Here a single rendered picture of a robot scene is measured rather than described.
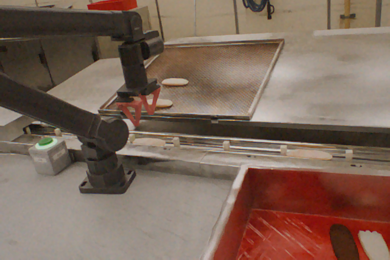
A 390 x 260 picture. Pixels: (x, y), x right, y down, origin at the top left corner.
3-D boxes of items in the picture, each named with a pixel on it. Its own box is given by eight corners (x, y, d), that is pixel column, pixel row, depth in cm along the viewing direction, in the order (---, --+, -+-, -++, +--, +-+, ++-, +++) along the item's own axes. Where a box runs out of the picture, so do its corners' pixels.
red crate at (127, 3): (88, 15, 439) (86, 5, 434) (104, 10, 470) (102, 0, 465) (124, 11, 421) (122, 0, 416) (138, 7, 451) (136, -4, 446)
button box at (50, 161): (38, 183, 100) (25, 148, 95) (57, 168, 106) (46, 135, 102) (60, 187, 96) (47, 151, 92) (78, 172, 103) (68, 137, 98)
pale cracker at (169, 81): (159, 84, 123) (158, 81, 122) (165, 79, 126) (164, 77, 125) (185, 86, 118) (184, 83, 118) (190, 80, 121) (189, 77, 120)
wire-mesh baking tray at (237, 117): (98, 113, 116) (97, 109, 115) (164, 47, 153) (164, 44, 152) (250, 120, 95) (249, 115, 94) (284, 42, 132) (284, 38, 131)
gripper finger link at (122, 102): (157, 119, 96) (150, 85, 92) (143, 130, 90) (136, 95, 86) (135, 117, 98) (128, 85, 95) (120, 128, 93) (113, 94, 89)
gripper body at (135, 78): (158, 84, 96) (153, 58, 93) (138, 98, 87) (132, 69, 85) (138, 84, 99) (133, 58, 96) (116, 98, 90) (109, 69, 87)
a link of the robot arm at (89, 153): (85, 162, 86) (100, 167, 83) (74, 123, 82) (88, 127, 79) (113, 145, 92) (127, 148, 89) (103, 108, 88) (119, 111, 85)
